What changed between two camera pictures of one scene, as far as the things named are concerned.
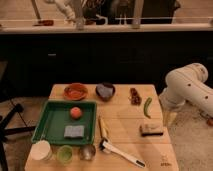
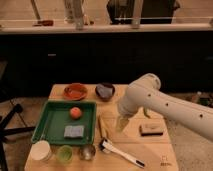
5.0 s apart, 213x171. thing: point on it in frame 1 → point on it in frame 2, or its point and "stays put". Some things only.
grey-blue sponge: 74,131 stays put
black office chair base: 12,130 stays put
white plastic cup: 40,150 stays put
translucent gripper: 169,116 → 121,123
